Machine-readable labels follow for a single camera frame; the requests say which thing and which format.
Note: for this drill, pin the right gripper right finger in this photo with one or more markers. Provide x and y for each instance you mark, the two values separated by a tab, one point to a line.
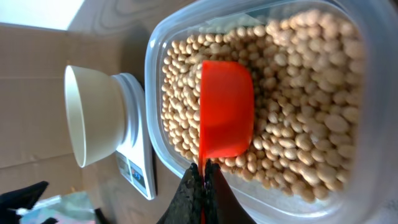
220	205

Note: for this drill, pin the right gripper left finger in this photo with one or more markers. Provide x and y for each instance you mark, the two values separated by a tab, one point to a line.
186	205

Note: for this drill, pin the red plastic measuring scoop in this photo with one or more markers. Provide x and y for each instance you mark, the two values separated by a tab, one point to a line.
226	110

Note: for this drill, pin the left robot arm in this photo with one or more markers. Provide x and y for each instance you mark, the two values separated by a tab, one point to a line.
26	206

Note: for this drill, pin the white digital kitchen scale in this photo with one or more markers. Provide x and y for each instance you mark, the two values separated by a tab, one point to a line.
134	154

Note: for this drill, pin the white ceramic bowl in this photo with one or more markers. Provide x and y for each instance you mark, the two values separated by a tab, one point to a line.
95	114

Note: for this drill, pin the soybeans in container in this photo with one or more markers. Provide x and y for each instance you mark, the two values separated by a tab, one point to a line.
307	74

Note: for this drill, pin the clear plastic container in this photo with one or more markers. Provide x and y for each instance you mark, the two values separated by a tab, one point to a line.
374	176

